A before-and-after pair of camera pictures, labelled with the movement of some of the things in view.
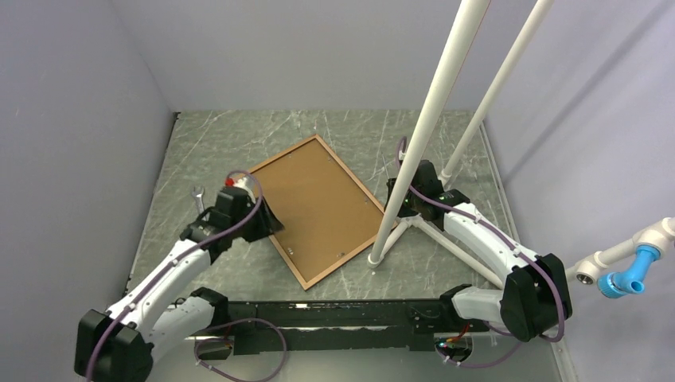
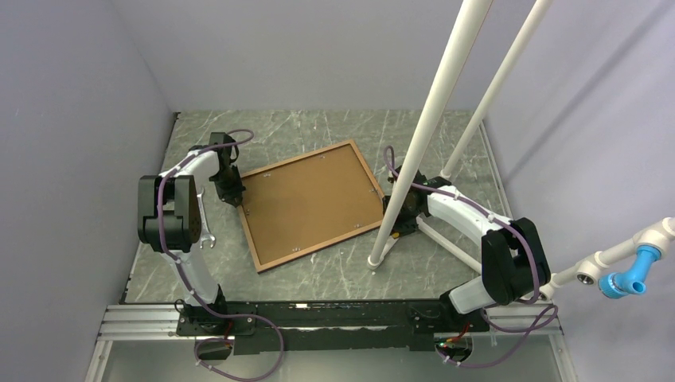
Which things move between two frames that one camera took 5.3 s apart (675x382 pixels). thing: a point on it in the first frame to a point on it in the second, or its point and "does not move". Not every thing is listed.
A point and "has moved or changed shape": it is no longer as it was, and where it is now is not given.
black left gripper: x=267 y=223 to x=233 y=196
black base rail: x=337 y=326 does not move
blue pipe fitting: x=618 y=284 does not move
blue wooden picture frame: x=328 y=219 has moved or changed shape
